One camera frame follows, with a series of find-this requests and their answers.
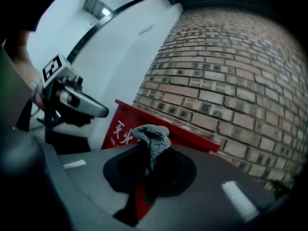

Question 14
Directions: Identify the black wall trim strip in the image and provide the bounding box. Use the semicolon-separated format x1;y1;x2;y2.
66;0;162;64

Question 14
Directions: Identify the person's black clothing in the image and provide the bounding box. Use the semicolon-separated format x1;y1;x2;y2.
0;0;63;32

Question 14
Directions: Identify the grey knitted cloth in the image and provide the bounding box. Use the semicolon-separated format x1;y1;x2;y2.
130;124;172;175

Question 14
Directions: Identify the person's left forearm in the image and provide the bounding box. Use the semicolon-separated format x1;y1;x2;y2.
4;30;46;110

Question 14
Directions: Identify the ceiling air vent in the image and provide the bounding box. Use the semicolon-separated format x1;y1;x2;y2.
83;0;114;20

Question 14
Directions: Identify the white perforated wrist strap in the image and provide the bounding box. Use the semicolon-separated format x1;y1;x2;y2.
30;78;43;103

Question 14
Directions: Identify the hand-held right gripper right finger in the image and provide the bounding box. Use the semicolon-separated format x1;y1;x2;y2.
137;144;275;231

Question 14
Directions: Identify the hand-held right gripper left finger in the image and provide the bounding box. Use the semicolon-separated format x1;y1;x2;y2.
44;143;140;218

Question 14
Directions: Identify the green potted plant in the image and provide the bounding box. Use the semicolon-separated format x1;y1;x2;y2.
267;177;296;199

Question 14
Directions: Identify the black plinth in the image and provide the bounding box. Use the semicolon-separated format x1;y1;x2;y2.
45;128;91;154

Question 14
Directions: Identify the red fire extinguisher box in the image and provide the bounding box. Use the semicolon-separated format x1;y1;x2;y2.
101;99;221;220

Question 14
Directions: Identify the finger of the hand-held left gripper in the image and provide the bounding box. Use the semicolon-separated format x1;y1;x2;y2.
59;87;109;118

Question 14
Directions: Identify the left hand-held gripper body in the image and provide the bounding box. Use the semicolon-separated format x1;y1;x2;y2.
42;54;94;129

